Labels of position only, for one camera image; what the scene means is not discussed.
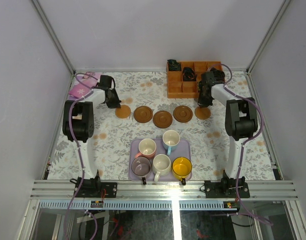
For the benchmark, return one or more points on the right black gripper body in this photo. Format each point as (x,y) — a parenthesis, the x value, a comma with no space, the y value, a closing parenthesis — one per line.
(201,90)

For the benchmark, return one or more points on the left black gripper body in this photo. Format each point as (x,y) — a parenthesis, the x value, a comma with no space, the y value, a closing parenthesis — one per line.
(112,99)

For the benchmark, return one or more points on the light wooden coaster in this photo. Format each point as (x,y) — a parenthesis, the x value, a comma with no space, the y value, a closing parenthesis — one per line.
(202,113)
(123,112)

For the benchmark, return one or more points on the light blue mug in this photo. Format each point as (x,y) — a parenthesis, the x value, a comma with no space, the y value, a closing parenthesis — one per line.
(170,140)

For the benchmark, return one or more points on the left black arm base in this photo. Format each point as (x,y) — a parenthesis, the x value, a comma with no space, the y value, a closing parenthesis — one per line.
(95,188)

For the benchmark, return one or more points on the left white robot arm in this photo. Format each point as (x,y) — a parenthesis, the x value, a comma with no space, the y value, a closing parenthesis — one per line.
(79,120)

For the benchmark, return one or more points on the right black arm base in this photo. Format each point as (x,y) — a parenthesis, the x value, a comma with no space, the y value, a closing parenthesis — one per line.
(226,188)

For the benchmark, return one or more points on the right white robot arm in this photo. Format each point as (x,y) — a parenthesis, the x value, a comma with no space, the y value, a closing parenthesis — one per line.
(240,118)

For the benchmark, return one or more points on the yellow glass cup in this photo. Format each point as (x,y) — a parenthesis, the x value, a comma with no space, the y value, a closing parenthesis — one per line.
(181,168)

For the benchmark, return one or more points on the black bundle right compartment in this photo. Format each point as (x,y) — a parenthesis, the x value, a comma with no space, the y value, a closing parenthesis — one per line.
(218,74)

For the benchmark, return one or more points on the dark brown right saucer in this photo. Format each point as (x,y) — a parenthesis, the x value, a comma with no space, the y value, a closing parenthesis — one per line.
(182,114)

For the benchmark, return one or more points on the dark brown saucer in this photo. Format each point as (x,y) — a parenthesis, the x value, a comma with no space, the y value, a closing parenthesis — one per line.
(182,114)
(162,119)
(143,114)

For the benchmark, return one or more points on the orange compartment box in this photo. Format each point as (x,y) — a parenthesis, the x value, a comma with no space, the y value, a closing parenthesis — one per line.
(184,84)

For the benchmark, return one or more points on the pink folded cloth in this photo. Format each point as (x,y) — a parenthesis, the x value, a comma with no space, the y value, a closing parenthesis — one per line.
(83,83)

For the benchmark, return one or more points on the dark brown left saucer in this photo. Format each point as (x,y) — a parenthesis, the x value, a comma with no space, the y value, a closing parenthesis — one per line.
(143,114)

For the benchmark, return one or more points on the black bundle far left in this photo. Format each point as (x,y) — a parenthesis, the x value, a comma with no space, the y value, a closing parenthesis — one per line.
(173,65)

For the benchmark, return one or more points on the dark brown middle saucer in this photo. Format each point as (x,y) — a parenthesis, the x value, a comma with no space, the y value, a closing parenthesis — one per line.
(162,119)

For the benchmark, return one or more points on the lilac plastic tray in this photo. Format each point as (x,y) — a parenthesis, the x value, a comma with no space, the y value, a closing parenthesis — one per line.
(182,150)

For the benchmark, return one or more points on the pink mug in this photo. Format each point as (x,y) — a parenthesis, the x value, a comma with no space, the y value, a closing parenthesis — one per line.
(147,148)

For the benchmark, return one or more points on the purple mug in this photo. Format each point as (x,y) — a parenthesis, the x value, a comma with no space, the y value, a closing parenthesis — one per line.
(142,168)

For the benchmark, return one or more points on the cream white mug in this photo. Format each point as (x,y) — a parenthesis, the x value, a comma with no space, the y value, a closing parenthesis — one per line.
(161,166)

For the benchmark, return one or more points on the blue slotted cable duct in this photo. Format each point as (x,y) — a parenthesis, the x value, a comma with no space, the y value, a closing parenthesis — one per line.
(208,205)

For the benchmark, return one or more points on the aluminium front rail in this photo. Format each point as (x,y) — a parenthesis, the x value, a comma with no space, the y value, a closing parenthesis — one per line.
(266,190)

